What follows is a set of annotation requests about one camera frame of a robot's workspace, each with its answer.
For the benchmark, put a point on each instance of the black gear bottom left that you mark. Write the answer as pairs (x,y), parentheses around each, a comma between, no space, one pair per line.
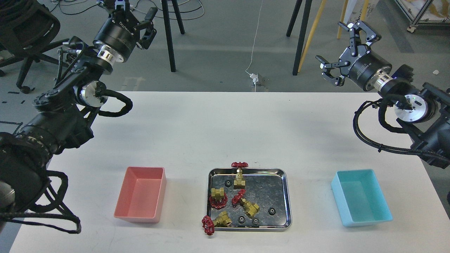
(241,220)

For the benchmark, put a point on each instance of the black stool legs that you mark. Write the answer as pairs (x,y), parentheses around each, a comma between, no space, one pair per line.
(168,32)
(302,34)

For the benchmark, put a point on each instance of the yellow wooden legs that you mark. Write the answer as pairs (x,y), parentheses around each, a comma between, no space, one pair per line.
(352,10)

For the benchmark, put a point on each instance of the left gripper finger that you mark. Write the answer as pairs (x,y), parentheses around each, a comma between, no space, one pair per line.
(147,25)
(113,5)

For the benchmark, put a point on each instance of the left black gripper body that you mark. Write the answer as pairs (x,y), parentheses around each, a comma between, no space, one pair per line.
(119,34)

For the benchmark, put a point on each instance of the brass valve bottom red handle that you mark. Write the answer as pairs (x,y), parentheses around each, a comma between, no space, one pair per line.
(209,224)

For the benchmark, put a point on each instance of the aluminium frame cart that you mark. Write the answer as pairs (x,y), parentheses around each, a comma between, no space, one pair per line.
(423,13)

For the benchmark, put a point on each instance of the black stool legs right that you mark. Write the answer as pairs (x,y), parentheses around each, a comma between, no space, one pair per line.
(302,34)

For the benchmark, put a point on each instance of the brass valve top red handle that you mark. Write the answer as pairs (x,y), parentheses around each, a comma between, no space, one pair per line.
(239,181)

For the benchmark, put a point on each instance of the pink plastic box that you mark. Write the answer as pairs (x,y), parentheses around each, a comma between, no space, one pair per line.
(142,195)

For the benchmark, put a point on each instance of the black office chair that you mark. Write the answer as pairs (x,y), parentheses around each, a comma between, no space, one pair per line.
(27,29)

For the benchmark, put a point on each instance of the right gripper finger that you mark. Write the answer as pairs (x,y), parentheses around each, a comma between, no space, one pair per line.
(326,68)
(360,33)

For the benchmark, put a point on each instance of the black stool legs left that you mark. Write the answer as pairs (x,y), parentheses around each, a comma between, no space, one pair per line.
(168,32)

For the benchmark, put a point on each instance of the metal tray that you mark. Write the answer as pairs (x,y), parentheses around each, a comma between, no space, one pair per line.
(265,186)

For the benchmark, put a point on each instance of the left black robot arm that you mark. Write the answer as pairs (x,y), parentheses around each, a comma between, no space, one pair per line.
(66,114)

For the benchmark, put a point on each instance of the brass valve red handle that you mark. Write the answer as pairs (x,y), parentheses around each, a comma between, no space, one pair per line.
(209,224)
(218,198)
(250,208)
(239,181)

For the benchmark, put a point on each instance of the blue plastic box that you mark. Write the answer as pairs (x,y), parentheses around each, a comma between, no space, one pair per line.
(359,198)

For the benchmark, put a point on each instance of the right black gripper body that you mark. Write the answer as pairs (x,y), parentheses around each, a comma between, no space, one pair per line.
(363,66)

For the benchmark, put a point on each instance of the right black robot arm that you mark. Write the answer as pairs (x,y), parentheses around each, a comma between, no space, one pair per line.
(403,109)

